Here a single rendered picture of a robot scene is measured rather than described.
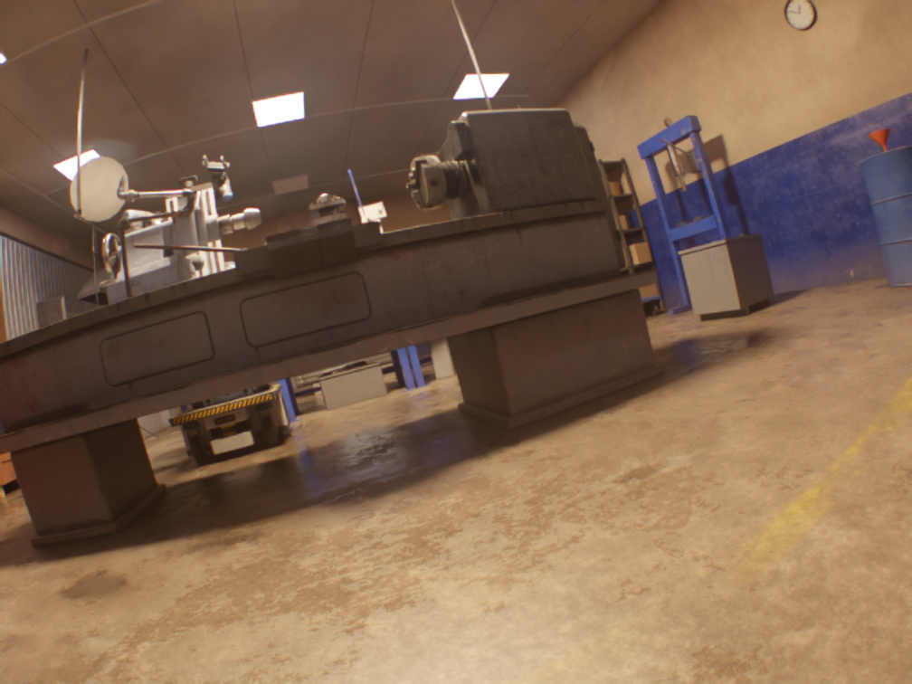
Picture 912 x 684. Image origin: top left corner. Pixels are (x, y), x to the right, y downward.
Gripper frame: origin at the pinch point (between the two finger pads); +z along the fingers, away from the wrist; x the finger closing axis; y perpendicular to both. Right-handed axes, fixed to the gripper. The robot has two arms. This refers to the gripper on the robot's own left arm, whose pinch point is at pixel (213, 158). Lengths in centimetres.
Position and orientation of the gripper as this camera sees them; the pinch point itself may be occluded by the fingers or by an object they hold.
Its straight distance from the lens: 332.1
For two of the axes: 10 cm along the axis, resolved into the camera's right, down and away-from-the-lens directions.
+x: 9.7, 1.2, 2.0
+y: 0.7, -9.7, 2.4
